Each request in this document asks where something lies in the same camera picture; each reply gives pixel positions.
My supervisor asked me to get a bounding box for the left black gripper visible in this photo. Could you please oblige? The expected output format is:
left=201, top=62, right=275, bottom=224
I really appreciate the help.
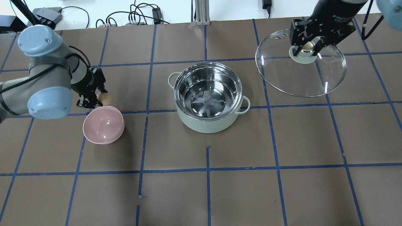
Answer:
left=72, top=67, right=109, bottom=108

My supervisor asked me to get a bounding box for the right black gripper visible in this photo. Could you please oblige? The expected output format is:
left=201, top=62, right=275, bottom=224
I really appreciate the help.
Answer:
left=290, top=0, right=367, bottom=58

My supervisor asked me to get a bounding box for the brown egg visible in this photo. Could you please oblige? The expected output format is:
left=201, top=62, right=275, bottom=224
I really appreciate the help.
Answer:
left=97, top=93, right=113, bottom=106

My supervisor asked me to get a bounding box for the glass pot lid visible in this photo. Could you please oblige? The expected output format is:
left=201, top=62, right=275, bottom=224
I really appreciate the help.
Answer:
left=255, top=30, right=346, bottom=98

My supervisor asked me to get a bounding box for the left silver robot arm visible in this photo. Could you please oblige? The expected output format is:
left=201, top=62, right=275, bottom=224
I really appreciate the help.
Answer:
left=0, top=25, right=108, bottom=121

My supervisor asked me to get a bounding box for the pale green cooking pot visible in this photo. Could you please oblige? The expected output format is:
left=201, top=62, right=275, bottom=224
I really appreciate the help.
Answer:
left=167, top=62, right=251, bottom=133

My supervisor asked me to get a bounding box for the pink bowl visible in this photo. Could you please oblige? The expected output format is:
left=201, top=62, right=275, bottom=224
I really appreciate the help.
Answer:
left=82, top=106, right=125, bottom=145

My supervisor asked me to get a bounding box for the black power adapter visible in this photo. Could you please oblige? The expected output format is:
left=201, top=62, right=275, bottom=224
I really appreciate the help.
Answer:
left=262, top=0, right=272, bottom=11

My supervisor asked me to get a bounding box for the aluminium frame post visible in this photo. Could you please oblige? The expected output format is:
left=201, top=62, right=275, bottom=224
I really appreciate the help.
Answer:
left=192, top=0, right=211, bottom=26

